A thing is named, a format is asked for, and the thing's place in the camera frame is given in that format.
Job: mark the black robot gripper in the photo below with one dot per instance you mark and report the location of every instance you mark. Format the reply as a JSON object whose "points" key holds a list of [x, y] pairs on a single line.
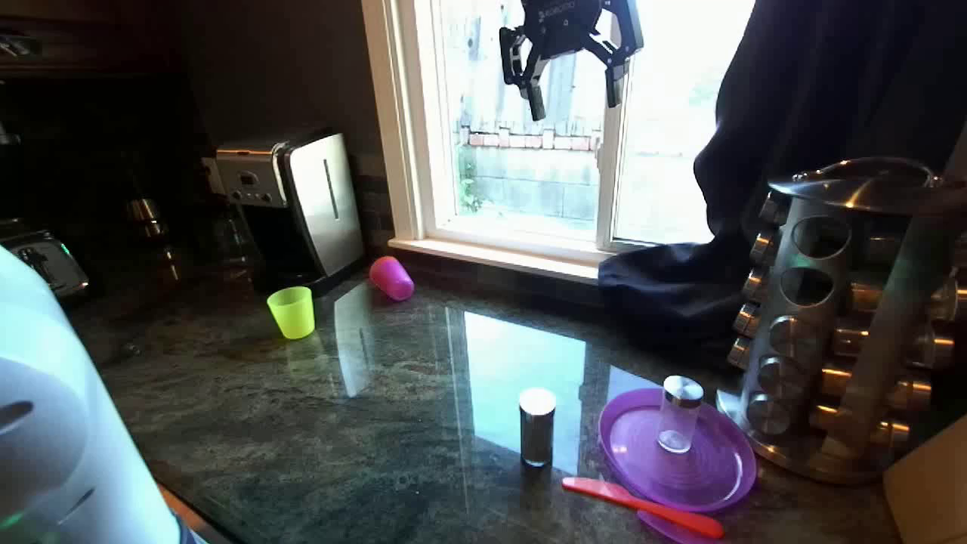
{"points": [[562, 22]]}

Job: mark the round metal lid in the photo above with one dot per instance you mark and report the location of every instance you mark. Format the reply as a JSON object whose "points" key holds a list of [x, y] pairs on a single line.
{"points": [[804, 302]]}

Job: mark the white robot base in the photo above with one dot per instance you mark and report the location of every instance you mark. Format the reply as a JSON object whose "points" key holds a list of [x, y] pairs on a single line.
{"points": [[61, 441]]}

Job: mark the clear spice jar steel cap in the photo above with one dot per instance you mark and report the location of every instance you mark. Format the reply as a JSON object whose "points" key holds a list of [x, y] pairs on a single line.
{"points": [[680, 404]]}

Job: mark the dark spice jar steel cap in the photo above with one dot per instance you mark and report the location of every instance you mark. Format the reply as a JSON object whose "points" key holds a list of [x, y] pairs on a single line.
{"points": [[537, 428]]}

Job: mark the dark navy cloth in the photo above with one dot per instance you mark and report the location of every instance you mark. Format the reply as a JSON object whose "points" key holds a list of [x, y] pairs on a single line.
{"points": [[826, 90]]}

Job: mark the magenta plastic cup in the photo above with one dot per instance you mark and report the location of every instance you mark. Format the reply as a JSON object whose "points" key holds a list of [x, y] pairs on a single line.
{"points": [[395, 278]]}

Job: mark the steel and black coffee maker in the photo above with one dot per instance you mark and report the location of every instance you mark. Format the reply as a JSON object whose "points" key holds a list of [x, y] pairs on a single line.
{"points": [[304, 211]]}

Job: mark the lime green plastic cup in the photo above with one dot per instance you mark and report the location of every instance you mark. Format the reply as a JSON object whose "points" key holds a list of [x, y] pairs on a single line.
{"points": [[292, 316]]}

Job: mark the purple plastic plate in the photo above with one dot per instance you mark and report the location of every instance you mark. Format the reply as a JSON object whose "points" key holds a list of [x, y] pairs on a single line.
{"points": [[705, 472]]}

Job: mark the red plastic spoon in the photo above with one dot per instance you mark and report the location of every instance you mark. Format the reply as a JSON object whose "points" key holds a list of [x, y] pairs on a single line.
{"points": [[646, 501]]}

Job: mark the light wooden knife block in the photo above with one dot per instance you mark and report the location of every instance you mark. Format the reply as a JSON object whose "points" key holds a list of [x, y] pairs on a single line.
{"points": [[931, 488]]}

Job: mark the dark appliance with green light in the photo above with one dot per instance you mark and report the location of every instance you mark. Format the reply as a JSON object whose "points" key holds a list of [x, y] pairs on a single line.
{"points": [[41, 258]]}

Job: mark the white window frame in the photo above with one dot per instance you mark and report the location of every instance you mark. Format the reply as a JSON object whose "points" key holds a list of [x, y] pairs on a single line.
{"points": [[410, 130]]}

